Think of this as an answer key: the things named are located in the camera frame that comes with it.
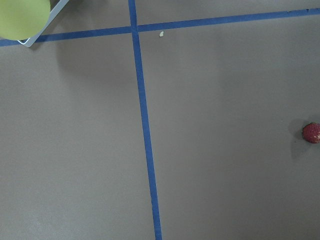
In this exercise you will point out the white cup rack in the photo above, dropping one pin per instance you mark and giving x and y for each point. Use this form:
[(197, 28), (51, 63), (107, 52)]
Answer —
[(56, 7)]

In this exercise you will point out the yellow cup on rack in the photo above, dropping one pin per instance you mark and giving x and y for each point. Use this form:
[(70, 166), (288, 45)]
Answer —
[(22, 19)]

